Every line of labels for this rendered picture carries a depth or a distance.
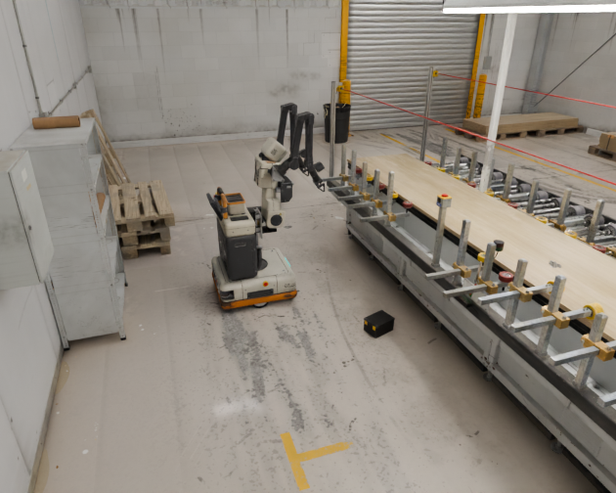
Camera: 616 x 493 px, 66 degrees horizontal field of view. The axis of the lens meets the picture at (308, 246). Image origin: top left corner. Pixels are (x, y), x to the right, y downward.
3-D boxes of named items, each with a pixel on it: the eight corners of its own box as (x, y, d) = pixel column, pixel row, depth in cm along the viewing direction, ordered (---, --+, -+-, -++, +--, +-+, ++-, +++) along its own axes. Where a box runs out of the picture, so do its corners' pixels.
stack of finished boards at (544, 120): (577, 125, 1019) (579, 117, 1011) (485, 134, 945) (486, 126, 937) (550, 119, 1083) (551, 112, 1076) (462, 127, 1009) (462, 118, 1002)
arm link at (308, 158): (303, 112, 363) (308, 114, 353) (310, 112, 365) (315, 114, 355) (302, 166, 382) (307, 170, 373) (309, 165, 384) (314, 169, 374)
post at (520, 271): (506, 336, 267) (522, 260, 246) (502, 332, 270) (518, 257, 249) (510, 335, 268) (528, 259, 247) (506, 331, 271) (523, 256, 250)
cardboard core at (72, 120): (30, 118, 332) (77, 116, 341) (33, 116, 339) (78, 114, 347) (33, 130, 336) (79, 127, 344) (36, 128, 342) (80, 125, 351)
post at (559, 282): (539, 358, 245) (561, 278, 224) (534, 354, 248) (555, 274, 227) (545, 357, 246) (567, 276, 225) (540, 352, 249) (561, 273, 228)
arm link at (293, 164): (294, 109, 359) (298, 112, 351) (311, 112, 364) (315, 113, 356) (285, 165, 377) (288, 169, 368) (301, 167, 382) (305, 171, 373)
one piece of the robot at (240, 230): (229, 294, 397) (221, 201, 361) (219, 265, 444) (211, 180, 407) (267, 289, 407) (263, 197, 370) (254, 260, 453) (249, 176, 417)
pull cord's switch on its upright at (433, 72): (422, 172, 531) (434, 67, 483) (416, 168, 544) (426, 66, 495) (429, 171, 533) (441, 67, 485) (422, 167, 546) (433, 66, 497)
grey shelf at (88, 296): (64, 351, 357) (6, 148, 289) (76, 291, 434) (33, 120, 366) (126, 339, 370) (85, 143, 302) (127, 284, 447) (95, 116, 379)
